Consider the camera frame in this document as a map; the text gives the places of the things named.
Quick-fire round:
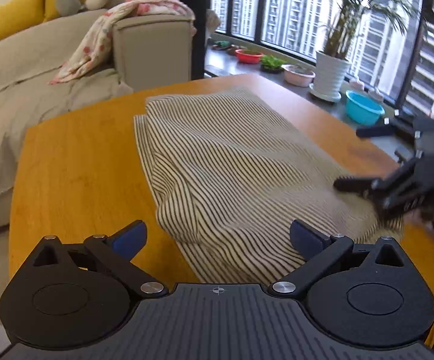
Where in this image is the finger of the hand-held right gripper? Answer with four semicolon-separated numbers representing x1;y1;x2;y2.
333;157;424;211
356;118;422;138

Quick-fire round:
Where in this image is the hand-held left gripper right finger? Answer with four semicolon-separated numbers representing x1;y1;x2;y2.
270;219;408;301

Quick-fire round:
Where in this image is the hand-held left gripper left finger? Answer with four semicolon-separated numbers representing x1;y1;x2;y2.
33;220;167;300

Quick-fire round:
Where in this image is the striped sweater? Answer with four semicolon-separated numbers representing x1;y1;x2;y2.
132;86;407;284

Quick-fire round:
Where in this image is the teal basin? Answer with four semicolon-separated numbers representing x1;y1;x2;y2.
345;90;385;126

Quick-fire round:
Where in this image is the pink basin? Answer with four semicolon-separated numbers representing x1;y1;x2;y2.
281;64;316;87

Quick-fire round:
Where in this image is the green plant tray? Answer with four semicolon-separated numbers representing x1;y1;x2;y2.
260;55;288;74

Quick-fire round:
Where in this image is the potted palm plant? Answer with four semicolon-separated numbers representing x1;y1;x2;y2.
316;0;427;61

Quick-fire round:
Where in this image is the red basin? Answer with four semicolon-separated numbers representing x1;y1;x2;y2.
235;48;263;64

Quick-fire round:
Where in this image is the grey sofa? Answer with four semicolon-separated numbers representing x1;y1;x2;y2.
0;7;197;239

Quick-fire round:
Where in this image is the pink floral blanket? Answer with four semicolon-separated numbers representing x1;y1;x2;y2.
48;0;197;85

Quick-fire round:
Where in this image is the black curtain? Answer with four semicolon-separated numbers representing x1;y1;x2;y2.
172;0;212;81

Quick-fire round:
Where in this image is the black window frame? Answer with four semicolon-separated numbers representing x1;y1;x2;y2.
210;0;434;128

